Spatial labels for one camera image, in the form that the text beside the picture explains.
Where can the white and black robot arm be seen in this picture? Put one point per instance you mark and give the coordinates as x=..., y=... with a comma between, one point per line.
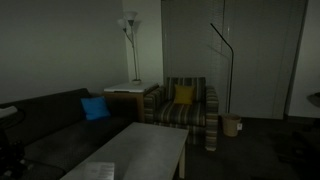
x=6, y=111

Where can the yellow throw pillow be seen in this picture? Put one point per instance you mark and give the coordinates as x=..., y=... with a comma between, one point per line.
x=184, y=95

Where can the striped armchair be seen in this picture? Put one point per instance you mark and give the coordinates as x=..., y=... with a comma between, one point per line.
x=180, y=115

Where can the white-topped wooden side table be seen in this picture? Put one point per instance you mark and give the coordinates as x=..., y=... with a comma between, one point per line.
x=128, y=88

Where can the grey window blinds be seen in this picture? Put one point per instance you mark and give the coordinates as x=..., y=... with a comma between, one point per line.
x=190, y=40

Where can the light wooden coffee table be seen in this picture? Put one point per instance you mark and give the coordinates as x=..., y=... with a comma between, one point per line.
x=143, y=146

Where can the blue throw pillow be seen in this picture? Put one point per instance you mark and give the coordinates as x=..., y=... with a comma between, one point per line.
x=95, y=108

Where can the thin black floor lamp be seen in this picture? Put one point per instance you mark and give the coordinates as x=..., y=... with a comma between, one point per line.
x=231, y=83

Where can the beige waste basket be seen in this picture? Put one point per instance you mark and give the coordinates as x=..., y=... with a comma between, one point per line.
x=230, y=126

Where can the white multi-head floor lamp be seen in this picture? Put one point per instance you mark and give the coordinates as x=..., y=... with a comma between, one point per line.
x=130, y=16

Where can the small white tag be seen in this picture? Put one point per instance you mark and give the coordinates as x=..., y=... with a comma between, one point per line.
x=239, y=127

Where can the printed white paper sheet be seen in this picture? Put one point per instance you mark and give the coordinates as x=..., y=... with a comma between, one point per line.
x=100, y=170

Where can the tall grey door panel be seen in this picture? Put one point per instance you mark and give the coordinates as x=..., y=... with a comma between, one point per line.
x=263, y=60

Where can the dark grey sofa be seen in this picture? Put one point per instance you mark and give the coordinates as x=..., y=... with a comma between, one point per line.
x=60, y=133

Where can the dark round table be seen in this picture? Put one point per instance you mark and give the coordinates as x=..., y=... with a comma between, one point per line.
x=315, y=100

